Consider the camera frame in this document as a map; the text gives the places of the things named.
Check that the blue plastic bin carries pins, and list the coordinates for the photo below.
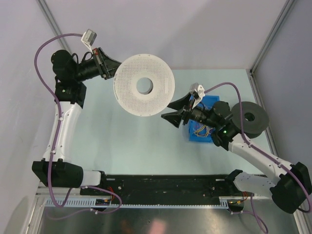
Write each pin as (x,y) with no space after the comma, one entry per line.
(197,131)

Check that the dark grey cable spool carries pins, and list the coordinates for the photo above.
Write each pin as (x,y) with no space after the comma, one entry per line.
(255,119)

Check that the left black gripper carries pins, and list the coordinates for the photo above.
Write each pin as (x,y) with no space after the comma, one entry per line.
(109,66)

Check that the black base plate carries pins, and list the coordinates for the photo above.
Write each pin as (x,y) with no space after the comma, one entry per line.
(180,190)

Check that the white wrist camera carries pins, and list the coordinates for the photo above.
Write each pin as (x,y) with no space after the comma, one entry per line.
(197,92)
(88,38)

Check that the white cable spool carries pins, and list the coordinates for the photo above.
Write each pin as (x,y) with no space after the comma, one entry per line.
(144,85)

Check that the slotted grey cable duct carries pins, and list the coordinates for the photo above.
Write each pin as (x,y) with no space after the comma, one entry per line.
(92,203)

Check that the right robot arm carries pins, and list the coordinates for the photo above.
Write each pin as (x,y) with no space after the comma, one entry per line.
(287,184)

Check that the aluminium frame post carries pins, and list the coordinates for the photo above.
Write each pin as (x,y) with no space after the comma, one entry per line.
(281,19)
(47,13)

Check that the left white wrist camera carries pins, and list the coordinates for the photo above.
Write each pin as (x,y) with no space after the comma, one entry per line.
(88,38)

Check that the left aluminium frame post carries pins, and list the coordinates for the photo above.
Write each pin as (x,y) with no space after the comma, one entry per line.
(47,13)

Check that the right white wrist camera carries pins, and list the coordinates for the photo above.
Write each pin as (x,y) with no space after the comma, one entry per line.
(197,92)

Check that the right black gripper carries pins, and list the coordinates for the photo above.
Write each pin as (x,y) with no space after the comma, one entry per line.
(175,117)

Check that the right aluminium frame post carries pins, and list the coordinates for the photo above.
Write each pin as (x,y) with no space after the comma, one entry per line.
(281,19)

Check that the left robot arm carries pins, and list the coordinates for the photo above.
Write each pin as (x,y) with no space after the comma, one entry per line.
(55,169)

